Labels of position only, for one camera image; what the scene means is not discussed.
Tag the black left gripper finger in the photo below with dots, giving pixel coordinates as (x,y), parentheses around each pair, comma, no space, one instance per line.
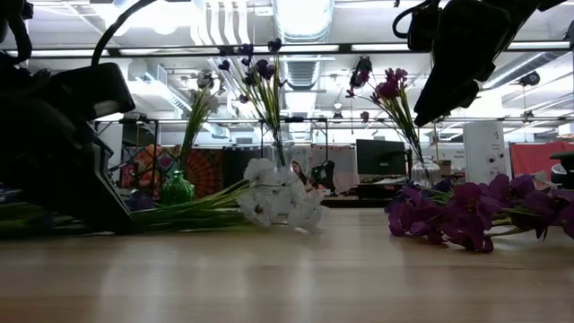
(107,197)

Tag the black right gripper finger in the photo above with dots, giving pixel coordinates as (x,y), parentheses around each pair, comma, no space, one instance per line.
(444,101)

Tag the blue artificial flower bunch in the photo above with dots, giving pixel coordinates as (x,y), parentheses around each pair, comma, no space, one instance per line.
(140,202)
(269,103)
(441,185)

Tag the purple artificial flower bunch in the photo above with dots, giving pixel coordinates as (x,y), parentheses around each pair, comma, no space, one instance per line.
(466,211)
(389,89)

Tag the white artificial flower bunch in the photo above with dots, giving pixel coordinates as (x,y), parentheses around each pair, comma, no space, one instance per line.
(269,208)
(262,170)
(193,125)

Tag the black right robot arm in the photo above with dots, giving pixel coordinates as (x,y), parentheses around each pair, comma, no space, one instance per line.
(551,3)

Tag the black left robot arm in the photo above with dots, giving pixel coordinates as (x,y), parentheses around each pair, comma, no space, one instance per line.
(13,27)

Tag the black background robot arm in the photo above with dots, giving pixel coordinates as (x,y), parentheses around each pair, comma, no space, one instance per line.
(325,172)

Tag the green glass vase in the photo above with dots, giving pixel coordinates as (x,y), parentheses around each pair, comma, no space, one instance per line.
(177,190)

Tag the ribbed clear glass vase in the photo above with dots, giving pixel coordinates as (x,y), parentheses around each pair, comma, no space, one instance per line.
(426,175)

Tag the smooth clear glass vase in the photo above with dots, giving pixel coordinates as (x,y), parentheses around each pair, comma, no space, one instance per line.
(282,157)

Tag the white cabinet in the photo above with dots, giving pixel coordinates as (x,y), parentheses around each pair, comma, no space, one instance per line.
(486,148)

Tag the black ceiling spotlight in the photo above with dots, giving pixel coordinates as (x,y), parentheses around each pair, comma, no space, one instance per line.
(364,65)
(529,78)

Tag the cardboard box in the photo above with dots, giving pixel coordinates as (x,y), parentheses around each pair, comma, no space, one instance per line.
(445,168)

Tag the black computer monitor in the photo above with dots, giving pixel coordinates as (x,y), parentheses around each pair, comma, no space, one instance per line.
(381,157)

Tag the orange mandala tapestry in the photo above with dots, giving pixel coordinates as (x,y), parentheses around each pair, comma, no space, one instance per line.
(204,170)

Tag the red partition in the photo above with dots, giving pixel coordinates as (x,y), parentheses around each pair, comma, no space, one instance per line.
(533,159)

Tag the pink cloth partition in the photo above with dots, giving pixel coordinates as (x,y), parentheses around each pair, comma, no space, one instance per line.
(345,170)

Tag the black panel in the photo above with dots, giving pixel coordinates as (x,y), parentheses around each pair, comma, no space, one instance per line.
(237,166)

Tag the black office chair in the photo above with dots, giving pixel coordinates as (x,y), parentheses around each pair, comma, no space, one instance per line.
(565,168)

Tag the person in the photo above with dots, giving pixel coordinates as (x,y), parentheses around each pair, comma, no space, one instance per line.
(298,170)

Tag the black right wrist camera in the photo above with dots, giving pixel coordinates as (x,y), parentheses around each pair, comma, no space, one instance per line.
(423,27)

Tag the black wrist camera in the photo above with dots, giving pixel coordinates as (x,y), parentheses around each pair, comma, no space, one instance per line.
(89,85)
(423,27)

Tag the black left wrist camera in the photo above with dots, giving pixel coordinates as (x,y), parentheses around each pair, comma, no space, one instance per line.
(89,85)

